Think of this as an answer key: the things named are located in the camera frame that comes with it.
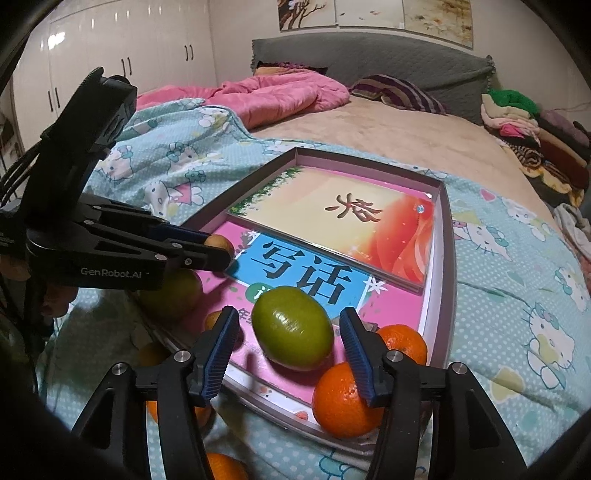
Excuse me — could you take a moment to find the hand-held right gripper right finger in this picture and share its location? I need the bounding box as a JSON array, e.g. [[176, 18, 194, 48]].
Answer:
[[339, 306, 529, 480]]

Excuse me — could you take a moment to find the pink and blue book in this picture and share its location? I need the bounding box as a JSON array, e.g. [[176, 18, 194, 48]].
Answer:
[[191, 220, 426, 418]]

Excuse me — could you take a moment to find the large green citrus fruit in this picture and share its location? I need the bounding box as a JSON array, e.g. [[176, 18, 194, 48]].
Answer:
[[252, 286, 334, 372]]

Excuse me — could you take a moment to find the floral triptych wall painting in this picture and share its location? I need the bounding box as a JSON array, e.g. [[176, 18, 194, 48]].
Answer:
[[277, 0, 476, 51]]

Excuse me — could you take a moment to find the person's left hand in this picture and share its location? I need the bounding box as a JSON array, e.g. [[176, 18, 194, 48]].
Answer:
[[39, 282, 81, 319]]

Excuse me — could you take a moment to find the black cable bundle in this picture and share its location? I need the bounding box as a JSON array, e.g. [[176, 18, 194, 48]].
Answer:
[[0, 143, 47, 204]]

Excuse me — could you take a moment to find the white glossy wardrobe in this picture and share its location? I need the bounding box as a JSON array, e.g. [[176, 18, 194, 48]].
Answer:
[[11, 0, 220, 134]]

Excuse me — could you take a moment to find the small yellow-green citrus fruit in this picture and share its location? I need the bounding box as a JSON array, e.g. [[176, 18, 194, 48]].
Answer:
[[137, 268, 204, 322]]

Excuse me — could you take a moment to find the white crumpled cloth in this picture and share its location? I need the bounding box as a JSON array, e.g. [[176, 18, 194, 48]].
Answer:
[[554, 203, 591, 259]]

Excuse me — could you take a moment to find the beige bed sheet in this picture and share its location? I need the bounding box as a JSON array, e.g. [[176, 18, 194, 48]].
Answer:
[[252, 99, 559, 227]]

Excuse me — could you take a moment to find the purple striped pillow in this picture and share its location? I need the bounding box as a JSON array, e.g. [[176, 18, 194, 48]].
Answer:
[[348, 75, 448, 115]]

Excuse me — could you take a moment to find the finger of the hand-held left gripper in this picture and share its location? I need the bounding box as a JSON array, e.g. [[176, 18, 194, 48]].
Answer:
[[81, 193, 214, 247], [92, 226, 240, 274]]

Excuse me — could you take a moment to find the pile of folded clothes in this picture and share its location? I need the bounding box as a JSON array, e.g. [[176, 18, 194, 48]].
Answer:
[[480, 88, 591, 208]]

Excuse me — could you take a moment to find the teal cartoon cat blanket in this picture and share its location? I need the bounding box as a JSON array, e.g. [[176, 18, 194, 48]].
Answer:
[[34, 97, 587, 480]]

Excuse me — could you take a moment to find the grey padded headboard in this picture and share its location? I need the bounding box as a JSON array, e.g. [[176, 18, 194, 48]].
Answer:
[[250, 38, 502, 125]]

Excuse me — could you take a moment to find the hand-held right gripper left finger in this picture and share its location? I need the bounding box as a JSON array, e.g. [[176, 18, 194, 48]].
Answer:
[[69, 305, 242, 480]]

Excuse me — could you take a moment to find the cream and orange book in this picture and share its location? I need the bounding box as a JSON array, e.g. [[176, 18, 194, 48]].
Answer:
[[225, 167, 437, 294]]

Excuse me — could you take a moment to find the shallow grey cardboard box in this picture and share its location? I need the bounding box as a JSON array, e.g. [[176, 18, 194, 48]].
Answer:
[[131, 147, 458, 457]]

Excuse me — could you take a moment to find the orange tangerine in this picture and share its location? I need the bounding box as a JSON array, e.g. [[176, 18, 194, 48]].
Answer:
[[312, 361, 386, 439], [205, 452, 250, 480], [145, 397, 213, 428], [375, 324, 428, 365]]

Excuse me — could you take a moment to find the pink quilt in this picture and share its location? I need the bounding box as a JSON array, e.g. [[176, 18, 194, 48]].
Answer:
[[136, 69, 351, 129]]

